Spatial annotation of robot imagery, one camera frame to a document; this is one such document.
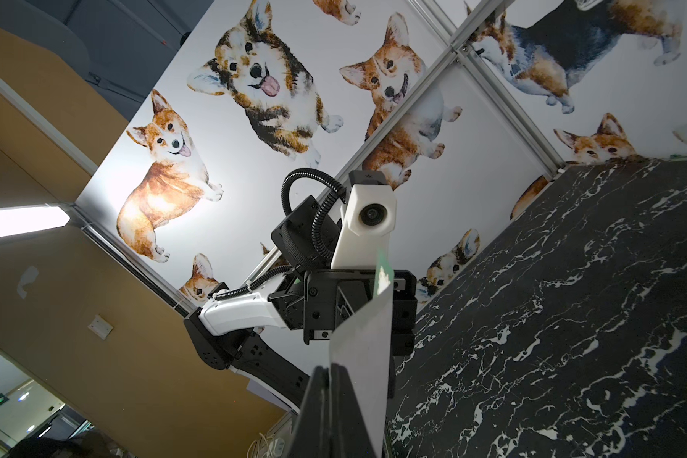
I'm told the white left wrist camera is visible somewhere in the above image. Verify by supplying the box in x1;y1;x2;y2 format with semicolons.
331;170;397;270

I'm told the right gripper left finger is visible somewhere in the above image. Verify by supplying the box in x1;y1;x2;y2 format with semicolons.
284;366;330;458

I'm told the green bordered white paper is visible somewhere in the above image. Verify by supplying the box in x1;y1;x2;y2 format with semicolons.
330;250;395;457

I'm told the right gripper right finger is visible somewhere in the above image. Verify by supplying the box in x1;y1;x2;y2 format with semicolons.
329;364;383;458

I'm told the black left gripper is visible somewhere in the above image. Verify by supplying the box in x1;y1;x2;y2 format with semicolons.
268;196;417;357

